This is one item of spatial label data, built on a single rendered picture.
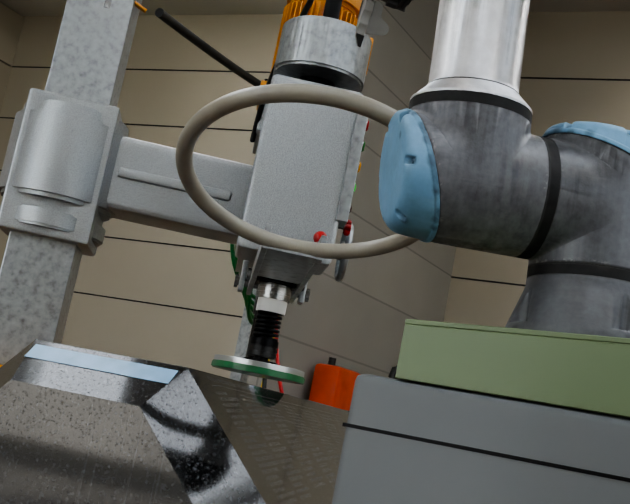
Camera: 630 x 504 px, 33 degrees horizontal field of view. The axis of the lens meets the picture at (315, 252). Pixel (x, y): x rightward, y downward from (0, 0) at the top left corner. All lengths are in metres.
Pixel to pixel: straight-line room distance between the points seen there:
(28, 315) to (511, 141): 2.03
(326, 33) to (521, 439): 1.55
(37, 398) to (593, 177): 1.15
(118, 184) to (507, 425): 2.13
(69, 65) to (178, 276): 5.53
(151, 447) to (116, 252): 7.18
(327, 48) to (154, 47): 7.02
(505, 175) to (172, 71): 8.11
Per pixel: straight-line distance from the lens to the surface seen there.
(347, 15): 3.28
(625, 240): 1.28
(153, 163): 3.11
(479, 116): 1.24
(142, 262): 8.84
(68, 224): 3.04
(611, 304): 1.25
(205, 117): 1.76
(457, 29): 1.30
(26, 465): 2.02
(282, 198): 2.43
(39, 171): 3.05
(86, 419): 1.96
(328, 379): 5.67
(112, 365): 2.02
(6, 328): 3.07
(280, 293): 2.46
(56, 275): 3.07
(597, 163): 1.29
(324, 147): 2.46
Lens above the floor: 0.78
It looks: 9 degrees up
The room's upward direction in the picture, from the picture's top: 11 degrees clockwise
